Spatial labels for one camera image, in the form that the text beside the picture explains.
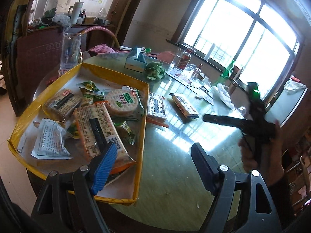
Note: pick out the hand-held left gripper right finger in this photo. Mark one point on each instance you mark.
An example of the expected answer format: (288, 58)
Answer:
(203, 167)

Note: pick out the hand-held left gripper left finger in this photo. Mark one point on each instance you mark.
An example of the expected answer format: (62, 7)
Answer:
(104, 167)

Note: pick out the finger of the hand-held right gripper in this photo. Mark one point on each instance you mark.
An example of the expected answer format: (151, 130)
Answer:
(223, 120)

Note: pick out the yellow cardboard tray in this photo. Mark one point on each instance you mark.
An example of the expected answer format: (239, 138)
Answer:
(119, 187)

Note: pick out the dark-striped cracker pack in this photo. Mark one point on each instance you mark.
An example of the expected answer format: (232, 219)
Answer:
(184, 105)

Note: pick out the orange-edged cracker pack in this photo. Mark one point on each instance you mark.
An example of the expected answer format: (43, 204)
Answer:
(157, 108)
(94, 126)

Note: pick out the white printed snack packet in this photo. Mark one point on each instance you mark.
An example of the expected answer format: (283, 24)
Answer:
(51, 138)

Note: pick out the yellow-edged cracker pack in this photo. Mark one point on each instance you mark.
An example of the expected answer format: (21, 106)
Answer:
(63, 104)

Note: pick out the person's right hand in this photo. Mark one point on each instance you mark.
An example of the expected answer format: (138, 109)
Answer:
(272, 160)

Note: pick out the small clear glass cup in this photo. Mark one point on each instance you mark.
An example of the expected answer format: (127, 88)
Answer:
(241, 111)

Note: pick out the white plastic bag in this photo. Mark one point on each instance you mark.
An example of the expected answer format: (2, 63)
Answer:
(224, 94)

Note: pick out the black scissors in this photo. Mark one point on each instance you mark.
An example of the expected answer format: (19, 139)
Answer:
(203, 88)

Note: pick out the small green snack packet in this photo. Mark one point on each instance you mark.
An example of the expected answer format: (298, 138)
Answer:
(126, 132)

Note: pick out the green glass bottle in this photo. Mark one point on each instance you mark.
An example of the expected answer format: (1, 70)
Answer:
(227, 71)

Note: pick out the small red-capped bottle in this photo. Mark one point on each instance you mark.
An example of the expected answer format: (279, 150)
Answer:
(197, 71)

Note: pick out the printed paper sheet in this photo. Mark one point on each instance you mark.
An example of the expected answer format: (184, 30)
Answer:
(179, 75)

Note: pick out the metal chair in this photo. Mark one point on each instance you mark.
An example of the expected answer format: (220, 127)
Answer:
(297, 182)

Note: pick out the round cracker packet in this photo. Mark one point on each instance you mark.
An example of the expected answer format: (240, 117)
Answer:
(121, 102)

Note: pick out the white liquor bottle red label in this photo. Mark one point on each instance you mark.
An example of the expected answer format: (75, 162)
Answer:
(185, 60)

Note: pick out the dark green yellow snack packet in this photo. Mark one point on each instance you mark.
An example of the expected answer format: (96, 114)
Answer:
(88, 86)

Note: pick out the green cloth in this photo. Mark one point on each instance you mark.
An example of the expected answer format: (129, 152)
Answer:
(155, 71)

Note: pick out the red chair back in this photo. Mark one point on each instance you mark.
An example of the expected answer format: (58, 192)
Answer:
(166, 56)

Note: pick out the window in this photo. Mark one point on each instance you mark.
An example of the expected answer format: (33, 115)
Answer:
(233, 24)

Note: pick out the tissue box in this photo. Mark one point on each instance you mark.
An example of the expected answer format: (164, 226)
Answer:
(134, 62)

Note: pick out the pink cloth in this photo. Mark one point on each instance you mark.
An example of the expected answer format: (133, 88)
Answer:
(102, 48)

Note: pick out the pink hula hoop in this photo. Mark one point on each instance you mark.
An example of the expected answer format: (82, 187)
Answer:
(99, 28)

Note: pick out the grey plastic bag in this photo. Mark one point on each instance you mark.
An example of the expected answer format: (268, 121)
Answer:
(62, 20)

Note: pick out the white tumbler with straw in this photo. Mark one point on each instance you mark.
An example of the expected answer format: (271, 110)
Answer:
(76, 12)

